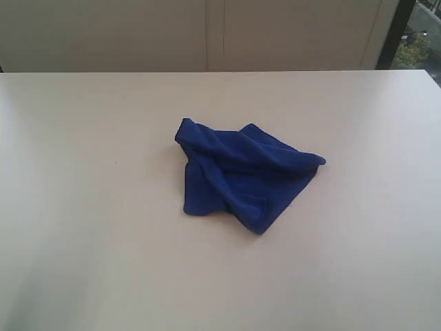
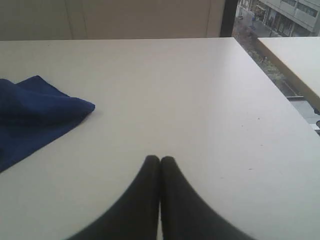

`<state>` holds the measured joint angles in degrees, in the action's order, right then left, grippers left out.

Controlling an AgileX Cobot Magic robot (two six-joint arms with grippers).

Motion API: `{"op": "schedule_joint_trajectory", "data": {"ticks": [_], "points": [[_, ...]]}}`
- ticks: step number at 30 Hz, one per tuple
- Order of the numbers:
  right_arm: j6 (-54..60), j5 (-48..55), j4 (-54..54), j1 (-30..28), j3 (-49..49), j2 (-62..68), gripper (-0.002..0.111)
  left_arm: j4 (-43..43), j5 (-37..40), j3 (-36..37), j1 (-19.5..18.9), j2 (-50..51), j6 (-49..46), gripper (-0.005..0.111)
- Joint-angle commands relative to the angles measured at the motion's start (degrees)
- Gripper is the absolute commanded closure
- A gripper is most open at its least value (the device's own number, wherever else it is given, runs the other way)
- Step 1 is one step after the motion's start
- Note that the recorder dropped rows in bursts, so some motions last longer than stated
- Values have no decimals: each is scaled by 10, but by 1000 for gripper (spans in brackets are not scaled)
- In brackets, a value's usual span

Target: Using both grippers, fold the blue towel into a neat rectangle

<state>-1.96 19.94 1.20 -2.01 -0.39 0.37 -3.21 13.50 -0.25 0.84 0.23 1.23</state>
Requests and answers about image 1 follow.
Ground blue microfibre towel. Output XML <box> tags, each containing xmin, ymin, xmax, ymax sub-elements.
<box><xmin>175</xmin><ymin>118</ymin><xmax>326</xmax><ymax>235</ymax></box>

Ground green tree outside window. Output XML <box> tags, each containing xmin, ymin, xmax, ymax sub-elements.
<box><xmin>391</xmin><ymin>32</ymin><xmax>430</xmax><ymax>70</ymax></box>

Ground black window frame post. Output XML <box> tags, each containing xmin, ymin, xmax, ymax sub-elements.
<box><xmin>375</xmin><ymin>0</ymin><xmax>416</xmax><ymax>70</ymax></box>

